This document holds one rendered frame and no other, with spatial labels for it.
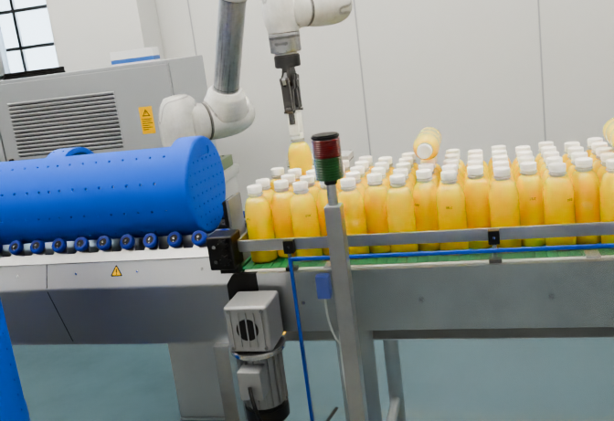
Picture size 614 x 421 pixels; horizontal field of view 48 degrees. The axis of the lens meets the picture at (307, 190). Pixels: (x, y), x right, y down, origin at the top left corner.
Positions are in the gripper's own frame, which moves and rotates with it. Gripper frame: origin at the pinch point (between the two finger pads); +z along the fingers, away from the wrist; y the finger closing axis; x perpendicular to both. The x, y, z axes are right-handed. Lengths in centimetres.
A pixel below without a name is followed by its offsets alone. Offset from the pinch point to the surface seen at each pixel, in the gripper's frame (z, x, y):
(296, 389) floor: 123, -33, -64
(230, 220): 23.4, -17.5, 17.9
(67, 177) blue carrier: 6, -62, 25
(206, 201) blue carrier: 17.7, -24.8, 16.2
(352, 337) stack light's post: 44, 21, 51
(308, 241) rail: 25.7, 8.9, 33.6
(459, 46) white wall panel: -6, 39, -272
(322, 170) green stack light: 4, 19, 52
